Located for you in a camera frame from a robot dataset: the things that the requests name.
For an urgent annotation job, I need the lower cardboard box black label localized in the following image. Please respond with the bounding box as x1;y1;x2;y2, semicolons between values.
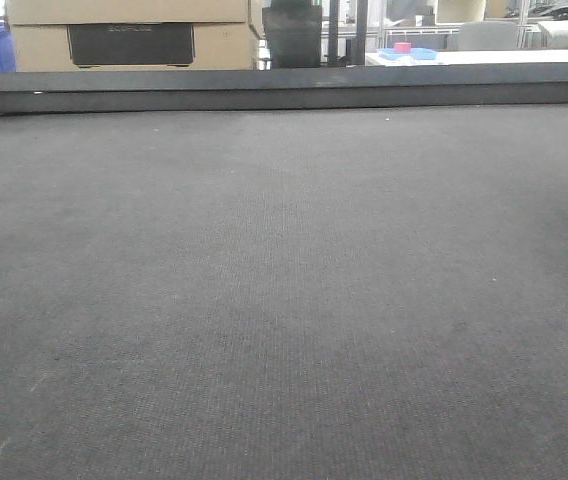
11;23;258;72

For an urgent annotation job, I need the upper cardboard box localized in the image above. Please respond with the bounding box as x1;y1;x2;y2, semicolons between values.
6;0;262;25

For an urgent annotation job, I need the dark black bin background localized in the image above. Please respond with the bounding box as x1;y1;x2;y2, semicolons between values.
262;1;323;69

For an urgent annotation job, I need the blue tray on table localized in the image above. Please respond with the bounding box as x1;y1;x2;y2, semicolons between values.
377;47;438;61

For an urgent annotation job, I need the grey office chair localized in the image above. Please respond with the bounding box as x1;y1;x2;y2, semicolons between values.
458;21;518;51

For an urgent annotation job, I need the white background table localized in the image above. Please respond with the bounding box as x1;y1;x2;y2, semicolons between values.
365;50;568;67

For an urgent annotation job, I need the black metal post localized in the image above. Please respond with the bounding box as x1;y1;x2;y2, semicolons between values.
353;0;368;65

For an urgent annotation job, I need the black conveyor side rail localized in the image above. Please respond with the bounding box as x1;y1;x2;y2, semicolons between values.
0;62;568;115

